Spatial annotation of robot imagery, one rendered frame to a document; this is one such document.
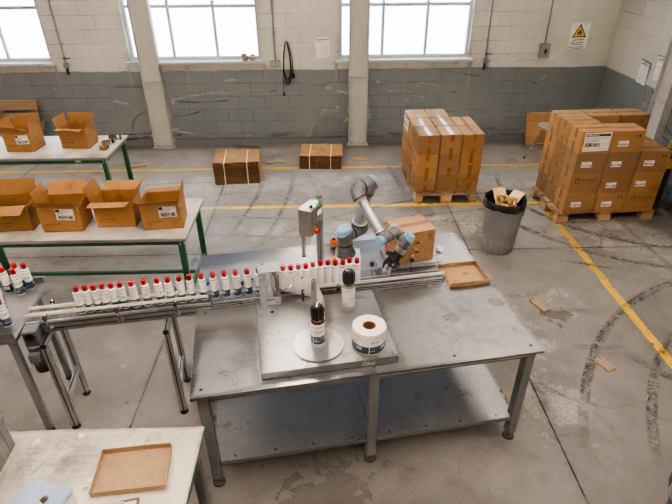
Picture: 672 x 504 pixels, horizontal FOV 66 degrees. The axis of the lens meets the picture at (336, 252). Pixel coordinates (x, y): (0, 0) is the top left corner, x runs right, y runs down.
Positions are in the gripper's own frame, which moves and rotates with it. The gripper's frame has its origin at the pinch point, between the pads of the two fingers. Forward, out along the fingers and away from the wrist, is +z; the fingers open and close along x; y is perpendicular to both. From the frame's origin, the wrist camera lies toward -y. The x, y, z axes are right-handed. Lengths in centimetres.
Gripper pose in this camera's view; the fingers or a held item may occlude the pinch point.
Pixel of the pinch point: (383, 272)
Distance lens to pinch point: 367.7
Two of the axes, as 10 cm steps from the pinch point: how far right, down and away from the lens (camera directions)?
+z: -4.9, 7.9, 3.8
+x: 8.6, 3.4, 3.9
